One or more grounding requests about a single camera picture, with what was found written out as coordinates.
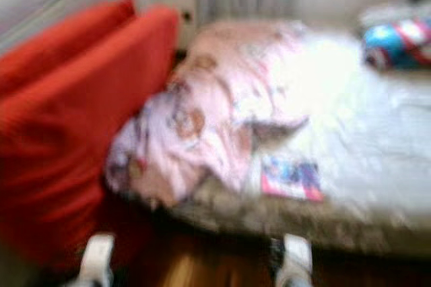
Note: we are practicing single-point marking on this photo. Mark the colourful comic book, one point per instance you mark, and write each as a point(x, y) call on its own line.
point(291, 179)

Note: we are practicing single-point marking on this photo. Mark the pink cartoon print blanket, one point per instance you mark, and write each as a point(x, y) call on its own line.
point(202, 105)

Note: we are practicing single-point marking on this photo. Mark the bed with grey floral sheet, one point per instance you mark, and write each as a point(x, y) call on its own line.
point(370, 139)

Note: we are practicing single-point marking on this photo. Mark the red ribbed cushion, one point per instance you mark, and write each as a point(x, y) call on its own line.
point(67, 145)
point(54, 44)

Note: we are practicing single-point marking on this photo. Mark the blue red shield pillow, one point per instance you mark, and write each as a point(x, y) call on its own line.
point(397, 46)

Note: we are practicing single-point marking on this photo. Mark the plain white pillow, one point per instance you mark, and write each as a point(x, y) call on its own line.
point(394, 13)

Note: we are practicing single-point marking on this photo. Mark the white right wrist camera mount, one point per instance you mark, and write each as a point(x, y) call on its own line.
point(298, 261)

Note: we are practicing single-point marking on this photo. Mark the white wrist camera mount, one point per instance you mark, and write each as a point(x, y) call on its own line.
point(298, 261)
point(97, 261)

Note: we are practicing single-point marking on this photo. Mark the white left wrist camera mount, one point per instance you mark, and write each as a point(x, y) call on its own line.
point(97, 261)

